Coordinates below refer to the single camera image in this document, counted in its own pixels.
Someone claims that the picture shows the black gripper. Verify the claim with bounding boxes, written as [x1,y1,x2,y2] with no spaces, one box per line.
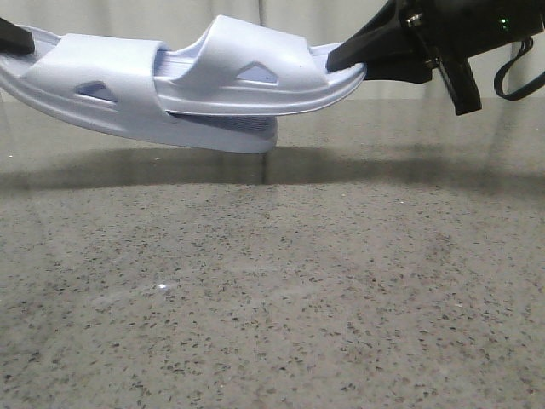
[326,0,544,115]

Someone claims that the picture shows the beige background curtain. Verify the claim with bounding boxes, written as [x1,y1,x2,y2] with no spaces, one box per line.
[1,0,544,102]

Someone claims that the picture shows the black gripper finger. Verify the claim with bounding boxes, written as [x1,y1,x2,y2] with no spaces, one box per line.
[0,18,35,55]

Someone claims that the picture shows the black cable loop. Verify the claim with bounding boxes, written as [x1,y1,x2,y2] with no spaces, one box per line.
[493,37,545,101]

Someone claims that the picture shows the light blue slipper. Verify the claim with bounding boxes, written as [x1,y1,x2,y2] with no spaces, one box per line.
[1,27,278,153]
[154,15,366,116]

